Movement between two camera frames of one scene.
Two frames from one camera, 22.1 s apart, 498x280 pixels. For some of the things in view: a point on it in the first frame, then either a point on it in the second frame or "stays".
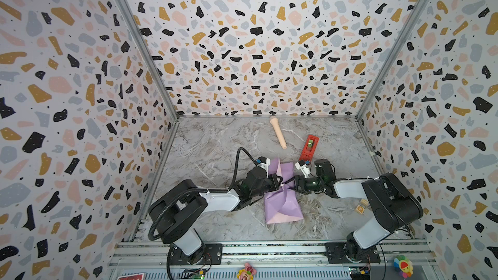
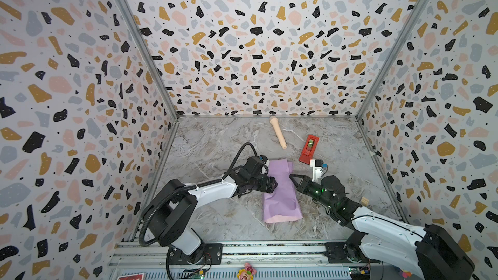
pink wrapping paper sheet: (282, 204) stays
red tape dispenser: (309, 148) stays
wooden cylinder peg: (274, 120) stays
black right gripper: (297, 183) → (305, 186)
